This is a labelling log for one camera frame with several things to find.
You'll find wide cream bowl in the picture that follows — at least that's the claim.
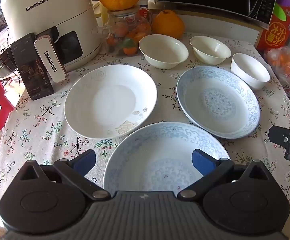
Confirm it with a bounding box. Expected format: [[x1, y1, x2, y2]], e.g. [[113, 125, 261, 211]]
[[138, 34, 189, 69]]

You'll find blue patterned plate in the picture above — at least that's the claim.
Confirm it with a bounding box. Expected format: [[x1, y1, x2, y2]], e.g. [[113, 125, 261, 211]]
[[103, 122, 232, 193], [176, 66, 261, 139]]

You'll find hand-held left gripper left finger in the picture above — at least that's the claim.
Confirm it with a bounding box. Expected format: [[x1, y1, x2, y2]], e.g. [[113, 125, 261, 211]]
[[16, 149, 111, 201]]

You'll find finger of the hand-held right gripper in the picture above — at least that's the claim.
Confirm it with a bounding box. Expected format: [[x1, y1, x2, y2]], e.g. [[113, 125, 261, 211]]
[[269, 125, 290, 147]]

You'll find red cardboard box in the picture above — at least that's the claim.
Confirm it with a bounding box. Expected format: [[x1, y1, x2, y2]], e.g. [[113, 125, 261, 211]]
[[256, 0, 290, 53]]

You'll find floral tablecloth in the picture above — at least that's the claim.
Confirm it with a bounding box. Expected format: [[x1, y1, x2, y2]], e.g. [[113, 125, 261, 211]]
[[0, 31, 290, 207]]

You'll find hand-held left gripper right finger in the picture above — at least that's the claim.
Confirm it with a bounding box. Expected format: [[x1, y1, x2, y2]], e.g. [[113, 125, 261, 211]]
[[177, 149, 274, 201]]

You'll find glass jar of small oranges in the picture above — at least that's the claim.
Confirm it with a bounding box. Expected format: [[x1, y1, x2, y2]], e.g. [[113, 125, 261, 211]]
[[92, 5, 153, 56]]

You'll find plastic bag of oranges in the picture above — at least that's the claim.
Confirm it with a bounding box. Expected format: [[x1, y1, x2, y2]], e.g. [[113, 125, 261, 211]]
[[263, 46, 290, 98]]

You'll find black cable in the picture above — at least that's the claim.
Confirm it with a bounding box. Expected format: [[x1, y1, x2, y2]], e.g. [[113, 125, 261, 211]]
[[0, 29, 20, 80]]

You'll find black smartphone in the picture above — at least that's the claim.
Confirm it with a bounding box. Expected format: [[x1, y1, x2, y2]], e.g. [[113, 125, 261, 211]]
[[10, 33, 54, 101]]

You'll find small white bowl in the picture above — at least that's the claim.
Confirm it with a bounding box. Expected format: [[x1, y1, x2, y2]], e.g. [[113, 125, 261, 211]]
[[231, 53, 271, 90]]

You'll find white air fryer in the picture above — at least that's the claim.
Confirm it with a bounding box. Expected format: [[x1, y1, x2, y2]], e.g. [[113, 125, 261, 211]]
[[0, 0, 103, 83]]

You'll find white plate with floral print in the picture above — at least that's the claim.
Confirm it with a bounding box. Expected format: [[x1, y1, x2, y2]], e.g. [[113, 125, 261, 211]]
[[64, 64, 158, 139]]

